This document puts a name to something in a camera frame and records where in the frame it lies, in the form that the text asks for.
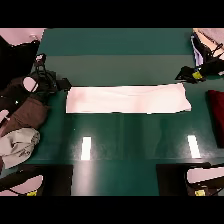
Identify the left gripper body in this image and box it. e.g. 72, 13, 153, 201
55, 77, 73, 93

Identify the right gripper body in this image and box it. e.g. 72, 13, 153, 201
174, 65, 205, 85

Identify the white shirt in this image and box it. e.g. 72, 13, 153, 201
65, 82, 193, 115

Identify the heap of clothes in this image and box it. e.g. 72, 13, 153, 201
190, 27, 224, 68

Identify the brown garment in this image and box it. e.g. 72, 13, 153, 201
0, 95, 51, 136

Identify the dark red garment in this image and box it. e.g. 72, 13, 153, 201
207, 89, 224, 150

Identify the beige garment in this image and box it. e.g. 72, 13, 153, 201
0, 127, 41, 170

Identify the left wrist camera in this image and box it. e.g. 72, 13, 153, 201
34, 53, 48, 74

